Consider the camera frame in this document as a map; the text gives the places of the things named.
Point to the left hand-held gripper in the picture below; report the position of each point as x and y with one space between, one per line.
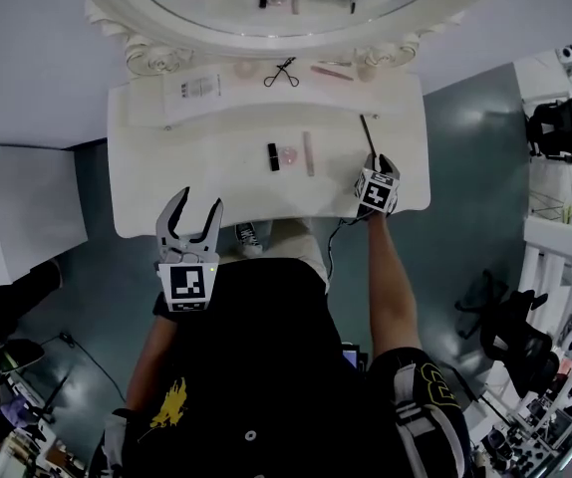
189 284

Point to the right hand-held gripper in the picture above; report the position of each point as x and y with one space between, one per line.
376 194

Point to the black makeup pencil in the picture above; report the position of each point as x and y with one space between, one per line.
368 135

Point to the pink slim tube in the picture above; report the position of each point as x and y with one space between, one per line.
309 155

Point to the pink round compact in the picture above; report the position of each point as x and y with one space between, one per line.
289 155

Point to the pink pen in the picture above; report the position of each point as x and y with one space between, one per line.
331 72

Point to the black lipstick tube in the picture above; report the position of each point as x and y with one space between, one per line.
273 156

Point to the grey metal pen-like tool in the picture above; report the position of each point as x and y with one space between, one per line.
336 62

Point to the white product box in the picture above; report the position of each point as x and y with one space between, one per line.
194 95

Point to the black eyelash curler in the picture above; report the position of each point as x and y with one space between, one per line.
281 73

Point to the person's left forearm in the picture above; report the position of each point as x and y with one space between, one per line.
149 361

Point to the person's right forearm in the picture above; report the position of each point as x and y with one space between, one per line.
390 287

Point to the white vanity table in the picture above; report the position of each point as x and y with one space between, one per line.
206 182

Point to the person's dark sneaker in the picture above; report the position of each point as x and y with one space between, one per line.
247 237

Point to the person's black shirt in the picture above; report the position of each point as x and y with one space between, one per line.
256 366

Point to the white low cabinet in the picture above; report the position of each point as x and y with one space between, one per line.
27 202

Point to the white office desk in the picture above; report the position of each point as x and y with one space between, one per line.
535 77

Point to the white baluster railing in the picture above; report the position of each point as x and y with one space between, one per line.
550 237

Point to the small blue screen device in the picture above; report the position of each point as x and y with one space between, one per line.
350 359

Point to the oval white framed mirror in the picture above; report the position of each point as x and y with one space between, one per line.
131 23

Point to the toppled black office chair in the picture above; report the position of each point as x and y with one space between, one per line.
520 341

